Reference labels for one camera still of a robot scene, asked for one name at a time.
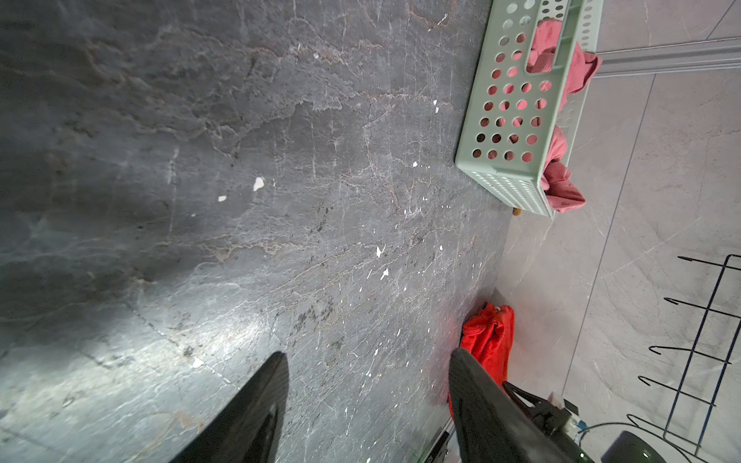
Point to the light green plastic basket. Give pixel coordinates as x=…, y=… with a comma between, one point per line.
x=514, y=110

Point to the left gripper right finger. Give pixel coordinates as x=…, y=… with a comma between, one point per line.
x=490, y=427

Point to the bright red t shirt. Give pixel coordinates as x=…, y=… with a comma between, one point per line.
x=489, y=337

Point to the black wire hook rack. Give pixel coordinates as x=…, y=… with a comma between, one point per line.
x=688, y=448

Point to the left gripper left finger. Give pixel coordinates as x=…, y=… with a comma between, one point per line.
x=249, y=428

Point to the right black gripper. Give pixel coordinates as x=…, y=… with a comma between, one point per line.
x=555, y=422

